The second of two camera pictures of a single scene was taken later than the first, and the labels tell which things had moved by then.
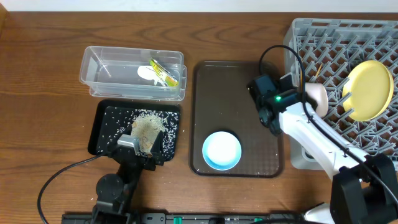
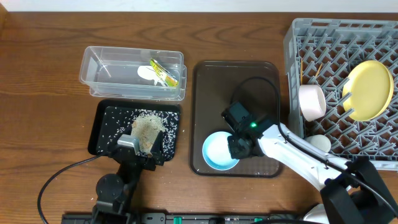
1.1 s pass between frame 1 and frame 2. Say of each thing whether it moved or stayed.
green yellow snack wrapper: stayed
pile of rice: stayed
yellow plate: stayed
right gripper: moved
